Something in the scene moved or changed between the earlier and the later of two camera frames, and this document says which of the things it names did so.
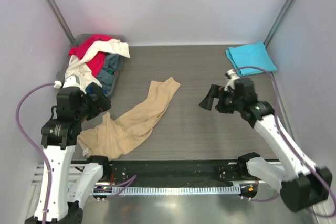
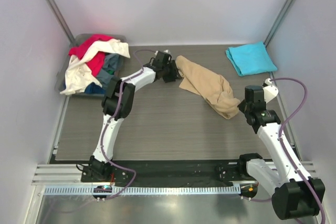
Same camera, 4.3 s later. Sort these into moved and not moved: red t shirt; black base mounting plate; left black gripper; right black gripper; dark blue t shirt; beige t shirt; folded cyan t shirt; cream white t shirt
Moved: left black gripper; right black gripper; beige t shirt
Not moved: dark blue t shirt; red t shirt; black base mounting plate; cream white t shirt; folded cyan t shirt
